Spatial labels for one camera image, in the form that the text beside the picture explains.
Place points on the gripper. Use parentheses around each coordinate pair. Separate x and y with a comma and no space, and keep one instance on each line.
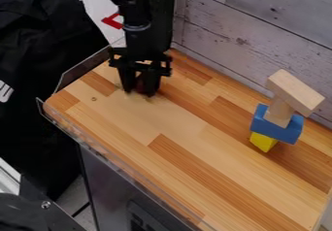
(140,60)

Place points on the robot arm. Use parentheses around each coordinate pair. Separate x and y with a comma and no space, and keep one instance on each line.
(142,11)

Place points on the red tape piece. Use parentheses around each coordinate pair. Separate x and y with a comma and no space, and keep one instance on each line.
(112,21)

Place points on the black bag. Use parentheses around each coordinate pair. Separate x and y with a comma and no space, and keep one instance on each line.
(39,79)

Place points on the yellow block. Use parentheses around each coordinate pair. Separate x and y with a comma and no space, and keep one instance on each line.
(262,142)

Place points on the upright wooden block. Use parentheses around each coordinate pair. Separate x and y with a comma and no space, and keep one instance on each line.
(279,113)

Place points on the blue block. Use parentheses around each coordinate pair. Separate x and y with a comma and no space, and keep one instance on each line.
(276,132)

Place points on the flat wooden block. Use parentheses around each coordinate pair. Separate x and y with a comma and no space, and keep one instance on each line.
(295,92)

